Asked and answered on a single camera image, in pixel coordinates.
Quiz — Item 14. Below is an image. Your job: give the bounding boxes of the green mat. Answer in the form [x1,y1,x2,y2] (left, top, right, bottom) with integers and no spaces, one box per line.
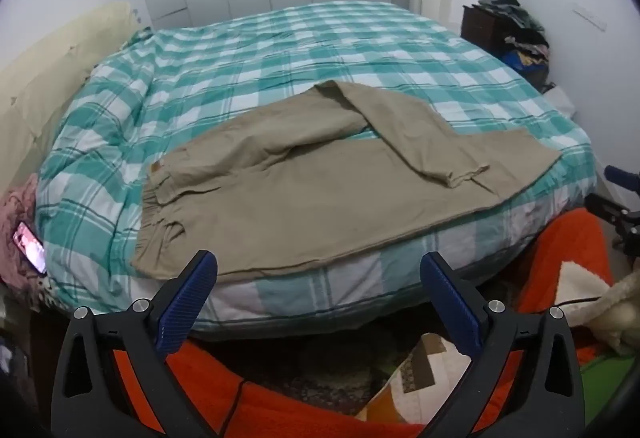
[580,352,637,419]

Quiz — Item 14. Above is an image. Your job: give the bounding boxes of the orange fleece blanket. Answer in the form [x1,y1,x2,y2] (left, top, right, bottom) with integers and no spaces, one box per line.
[112,208,616,438]

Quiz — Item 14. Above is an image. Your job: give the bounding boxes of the dark wooden nightstand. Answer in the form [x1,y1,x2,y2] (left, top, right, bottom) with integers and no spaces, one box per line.
[460,5,516,56]

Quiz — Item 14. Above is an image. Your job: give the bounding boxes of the white wall plate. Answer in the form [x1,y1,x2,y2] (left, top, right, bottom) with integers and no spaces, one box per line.
[571,4,608,31]

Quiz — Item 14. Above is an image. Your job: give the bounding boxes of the cream fleece cloth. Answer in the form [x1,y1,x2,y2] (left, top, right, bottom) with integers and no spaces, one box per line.
[557,260,640,356]

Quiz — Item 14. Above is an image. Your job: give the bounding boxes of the dark patterned rug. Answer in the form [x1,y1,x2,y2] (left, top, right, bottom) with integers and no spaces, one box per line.
[207,315,426,415]

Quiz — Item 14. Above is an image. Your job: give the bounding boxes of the patterned quilt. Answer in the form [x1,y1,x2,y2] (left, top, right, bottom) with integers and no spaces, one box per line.
[355,333,468,424]

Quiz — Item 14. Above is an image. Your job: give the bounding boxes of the cream pillow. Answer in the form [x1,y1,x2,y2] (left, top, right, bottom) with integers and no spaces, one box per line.
[0,2,143,199]

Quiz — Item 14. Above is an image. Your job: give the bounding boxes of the teal plaid duvet bed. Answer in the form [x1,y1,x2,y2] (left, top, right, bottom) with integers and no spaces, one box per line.
[35,0,598,334]

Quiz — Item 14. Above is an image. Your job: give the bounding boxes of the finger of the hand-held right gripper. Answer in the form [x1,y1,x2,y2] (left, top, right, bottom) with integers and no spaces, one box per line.
[584,193,633,233]
[604,165,640,193]

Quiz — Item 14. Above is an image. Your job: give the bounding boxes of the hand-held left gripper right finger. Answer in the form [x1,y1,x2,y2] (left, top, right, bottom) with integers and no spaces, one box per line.
[420,252,586,438]

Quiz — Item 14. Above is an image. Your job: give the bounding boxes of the pile of dark clothes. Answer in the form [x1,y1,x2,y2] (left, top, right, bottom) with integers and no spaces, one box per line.
[477,0,556,91]

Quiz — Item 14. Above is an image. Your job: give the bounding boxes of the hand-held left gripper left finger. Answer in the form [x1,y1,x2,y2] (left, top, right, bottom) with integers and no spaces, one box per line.
[50,250,218,438]

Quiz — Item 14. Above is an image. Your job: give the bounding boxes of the khaki pants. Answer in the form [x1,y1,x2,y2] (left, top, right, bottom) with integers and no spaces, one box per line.
[131,80,563,281]

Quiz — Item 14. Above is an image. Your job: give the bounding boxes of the pink cloth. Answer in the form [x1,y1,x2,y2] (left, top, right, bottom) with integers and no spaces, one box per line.
[0,173,48,289]

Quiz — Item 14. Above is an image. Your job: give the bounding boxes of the smartphone with lit screen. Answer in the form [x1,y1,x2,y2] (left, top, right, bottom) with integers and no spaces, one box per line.
[12,220,48,275]

